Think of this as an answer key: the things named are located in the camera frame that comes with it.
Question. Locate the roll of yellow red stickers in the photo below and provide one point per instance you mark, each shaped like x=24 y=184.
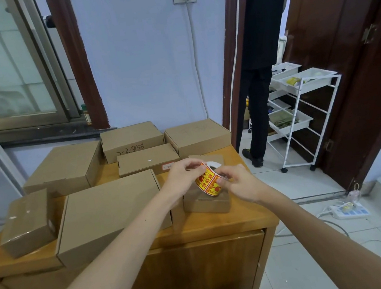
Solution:
x=206 y=184

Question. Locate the tape-wrapped cardboard box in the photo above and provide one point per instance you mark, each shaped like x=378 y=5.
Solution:
x=26 y=223

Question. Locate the wooden cabinet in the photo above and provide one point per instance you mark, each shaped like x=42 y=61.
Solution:
x=207 y=270

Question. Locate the dark stone windowsill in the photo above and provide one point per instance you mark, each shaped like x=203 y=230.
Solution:
x=35 y=135

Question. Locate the person's right forearm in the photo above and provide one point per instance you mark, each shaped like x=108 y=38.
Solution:
x=330 y=246

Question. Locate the person's left forearm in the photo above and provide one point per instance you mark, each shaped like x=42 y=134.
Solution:
x=105 y=266

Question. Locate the small pink floor device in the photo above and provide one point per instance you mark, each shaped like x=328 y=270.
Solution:
x=353 y=195

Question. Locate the brass door hinge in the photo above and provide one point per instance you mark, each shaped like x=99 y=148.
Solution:
x=370 y=34

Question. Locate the small orange bottle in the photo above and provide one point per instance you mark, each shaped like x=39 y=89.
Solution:
x=86 y=116

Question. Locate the person's left hand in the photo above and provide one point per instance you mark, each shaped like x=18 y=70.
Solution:
x=179 y=182

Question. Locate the person's right hand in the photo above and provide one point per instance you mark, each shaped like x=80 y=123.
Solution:
x=243 y=184

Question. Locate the small plain cardboard box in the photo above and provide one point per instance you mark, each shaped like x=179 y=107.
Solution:
x=205 y=205

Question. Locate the dark brown wooden door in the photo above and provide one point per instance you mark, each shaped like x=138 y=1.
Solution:
x=340 y=60

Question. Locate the dark brown door frame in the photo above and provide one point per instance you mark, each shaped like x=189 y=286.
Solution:
x=229 y=22

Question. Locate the white rolling tray cart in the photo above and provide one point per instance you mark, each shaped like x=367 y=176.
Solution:
x=312 y=84

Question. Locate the folded green cloth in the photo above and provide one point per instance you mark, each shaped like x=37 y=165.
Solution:
x=283 y=120

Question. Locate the white hanging cloth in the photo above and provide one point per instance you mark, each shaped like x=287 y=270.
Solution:
x=283 y=50

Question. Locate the dark brown window post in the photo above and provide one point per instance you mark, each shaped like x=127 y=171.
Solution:
x=76 y=59

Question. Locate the white power strip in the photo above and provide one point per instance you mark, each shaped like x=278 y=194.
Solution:
x=351 y=211

